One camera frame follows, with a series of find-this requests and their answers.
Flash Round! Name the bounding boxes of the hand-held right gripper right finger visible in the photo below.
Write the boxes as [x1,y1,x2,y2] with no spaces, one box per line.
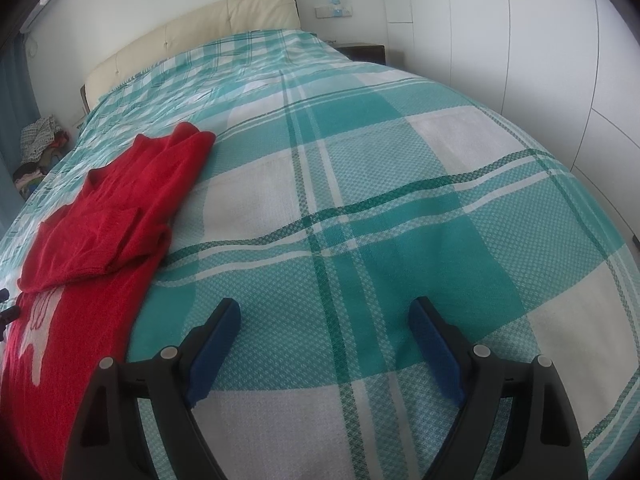
[407,297,589,480]

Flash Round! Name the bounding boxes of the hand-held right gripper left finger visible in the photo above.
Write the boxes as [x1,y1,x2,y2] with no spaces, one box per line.
[61,298,242,480]

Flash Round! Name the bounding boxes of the red knit sweater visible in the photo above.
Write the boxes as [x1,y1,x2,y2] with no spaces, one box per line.
[0,121,217,480]

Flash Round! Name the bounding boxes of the pile of mixed clothes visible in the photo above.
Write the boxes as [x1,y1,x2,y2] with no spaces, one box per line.
[12,116,71,192]

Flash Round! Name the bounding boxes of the bed with teal plaid cover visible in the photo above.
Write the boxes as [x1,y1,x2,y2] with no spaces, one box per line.
[0,29,640,480]

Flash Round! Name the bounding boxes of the blue curtain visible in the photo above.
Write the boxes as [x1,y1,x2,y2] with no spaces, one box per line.
[0,30,42,177]

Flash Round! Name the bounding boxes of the dark wooden nightstand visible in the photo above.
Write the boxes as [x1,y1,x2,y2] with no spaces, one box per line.
[336,42,387,65]

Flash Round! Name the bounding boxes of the white wardrobe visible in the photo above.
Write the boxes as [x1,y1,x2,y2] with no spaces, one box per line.
[387,0,640,242]

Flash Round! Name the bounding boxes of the cream padded headboard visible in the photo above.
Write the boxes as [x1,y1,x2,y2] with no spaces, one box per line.
[80,0,301,112]

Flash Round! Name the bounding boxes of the white wall switch panel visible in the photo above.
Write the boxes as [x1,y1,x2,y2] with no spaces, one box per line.
[315,0,354,17]

